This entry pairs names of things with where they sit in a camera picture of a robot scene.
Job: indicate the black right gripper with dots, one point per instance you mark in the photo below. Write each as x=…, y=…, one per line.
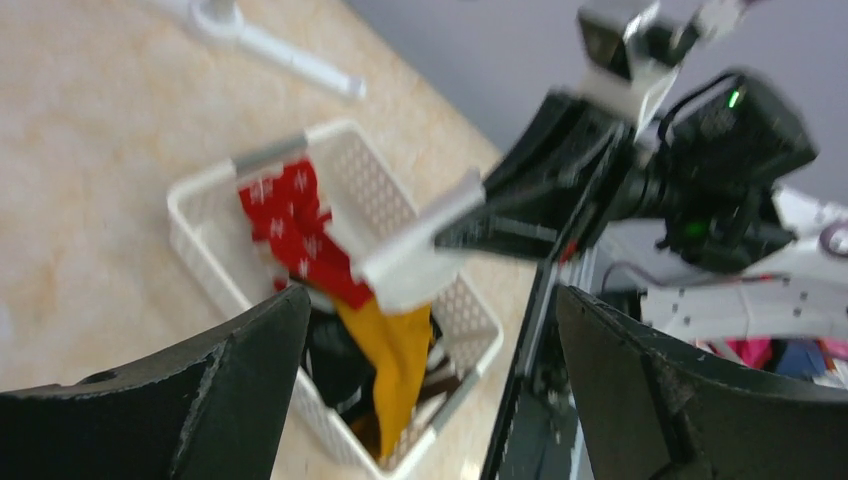
x=573, y=171

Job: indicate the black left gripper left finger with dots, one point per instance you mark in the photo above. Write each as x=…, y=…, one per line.
x=210, y=407

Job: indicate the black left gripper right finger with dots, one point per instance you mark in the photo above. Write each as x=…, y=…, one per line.
x=654, y=407

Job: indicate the white sock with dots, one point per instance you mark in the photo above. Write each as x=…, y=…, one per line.
x=391, y=244

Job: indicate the black sock with grey pattern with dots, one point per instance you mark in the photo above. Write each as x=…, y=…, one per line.
x=341, y=373

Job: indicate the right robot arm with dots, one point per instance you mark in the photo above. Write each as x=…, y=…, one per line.
x=777, y=258

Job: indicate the white perforated plastic basket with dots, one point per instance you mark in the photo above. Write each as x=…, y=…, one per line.
x=209, y=231

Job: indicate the white clothes rack stand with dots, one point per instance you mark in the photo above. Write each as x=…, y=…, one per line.
x=221, y=24

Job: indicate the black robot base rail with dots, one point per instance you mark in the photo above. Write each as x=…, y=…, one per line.
x=537, y=434

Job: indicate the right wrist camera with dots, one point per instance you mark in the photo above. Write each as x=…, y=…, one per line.
x=634, y=54

